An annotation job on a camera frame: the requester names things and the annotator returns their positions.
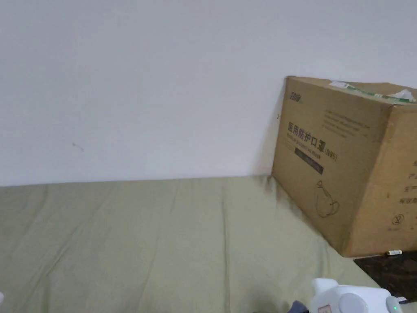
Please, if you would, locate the large brown cardboard carton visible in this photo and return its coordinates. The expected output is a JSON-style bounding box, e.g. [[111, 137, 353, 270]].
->
[[271, 76, 417, 258]]

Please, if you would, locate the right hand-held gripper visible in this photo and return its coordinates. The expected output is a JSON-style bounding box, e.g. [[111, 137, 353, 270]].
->
[[300, 277, 408, 313]]

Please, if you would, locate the bed with pale green sheet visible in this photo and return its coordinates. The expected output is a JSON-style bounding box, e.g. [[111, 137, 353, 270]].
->
[[0, 174, 388, 313]]

